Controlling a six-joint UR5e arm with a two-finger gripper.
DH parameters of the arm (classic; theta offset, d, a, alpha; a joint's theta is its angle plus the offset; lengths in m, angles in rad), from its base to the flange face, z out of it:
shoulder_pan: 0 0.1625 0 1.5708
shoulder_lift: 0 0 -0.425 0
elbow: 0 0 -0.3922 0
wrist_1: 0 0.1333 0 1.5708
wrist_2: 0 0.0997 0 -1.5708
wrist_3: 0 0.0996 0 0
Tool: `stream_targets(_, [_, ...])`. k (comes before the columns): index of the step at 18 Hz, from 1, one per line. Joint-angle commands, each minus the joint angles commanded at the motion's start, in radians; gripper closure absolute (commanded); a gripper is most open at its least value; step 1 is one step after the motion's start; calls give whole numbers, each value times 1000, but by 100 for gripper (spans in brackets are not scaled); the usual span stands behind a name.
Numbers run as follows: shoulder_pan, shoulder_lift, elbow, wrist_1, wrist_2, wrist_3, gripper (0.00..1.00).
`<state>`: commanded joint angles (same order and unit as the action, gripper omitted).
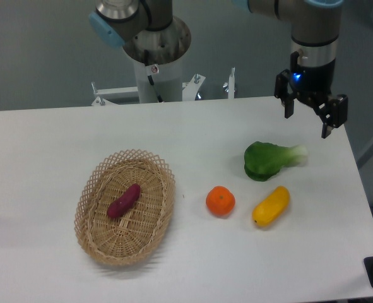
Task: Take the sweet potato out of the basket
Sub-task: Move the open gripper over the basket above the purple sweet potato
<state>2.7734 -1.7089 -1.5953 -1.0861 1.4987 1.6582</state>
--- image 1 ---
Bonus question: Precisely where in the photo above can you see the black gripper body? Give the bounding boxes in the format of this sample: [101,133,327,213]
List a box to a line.
[289,51,336,109]

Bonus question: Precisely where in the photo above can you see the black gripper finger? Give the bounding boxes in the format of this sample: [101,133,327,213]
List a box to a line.
[314,93,348,139]
[274,69,297,119]

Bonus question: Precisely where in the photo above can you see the purple sweet potato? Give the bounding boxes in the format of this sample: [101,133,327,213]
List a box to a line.
[107,184,141,219]

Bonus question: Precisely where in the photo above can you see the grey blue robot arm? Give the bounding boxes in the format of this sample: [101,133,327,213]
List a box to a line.
[88,1,348,138]

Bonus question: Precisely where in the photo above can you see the woven wicker basket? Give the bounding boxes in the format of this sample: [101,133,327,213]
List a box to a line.
[74,150,175,266]

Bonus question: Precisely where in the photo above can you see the green bok choy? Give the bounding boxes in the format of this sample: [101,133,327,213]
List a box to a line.
[244,141,309,182]

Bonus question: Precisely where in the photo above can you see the yellow mango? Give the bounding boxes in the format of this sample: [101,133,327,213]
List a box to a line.
[252,186,290,227]

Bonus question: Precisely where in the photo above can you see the orange tangerine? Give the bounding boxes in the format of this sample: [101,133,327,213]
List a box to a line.
[206,186,235,217]

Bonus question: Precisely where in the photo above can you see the white metal base frame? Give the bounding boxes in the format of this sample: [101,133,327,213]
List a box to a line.
[90,66,237,107]

